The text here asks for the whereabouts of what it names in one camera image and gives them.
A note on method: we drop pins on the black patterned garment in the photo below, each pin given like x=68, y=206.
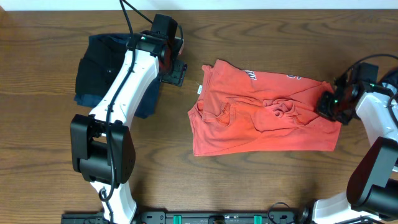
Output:
x=390, y=80

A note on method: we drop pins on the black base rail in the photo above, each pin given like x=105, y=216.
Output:
x=202, y=218

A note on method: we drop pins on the red t-shirt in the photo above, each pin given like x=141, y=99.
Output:
x=244, y=111

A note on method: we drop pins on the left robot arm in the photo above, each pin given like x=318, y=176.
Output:
x=102, y=147

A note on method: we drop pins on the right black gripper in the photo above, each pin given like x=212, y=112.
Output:
x=322, y=109

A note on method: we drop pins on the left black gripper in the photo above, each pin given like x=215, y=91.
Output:
x=175, y=73

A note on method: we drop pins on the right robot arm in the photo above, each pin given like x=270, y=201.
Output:
x=371, y=193

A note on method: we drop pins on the black folded polo shirt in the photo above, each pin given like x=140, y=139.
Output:
x=100, y=64

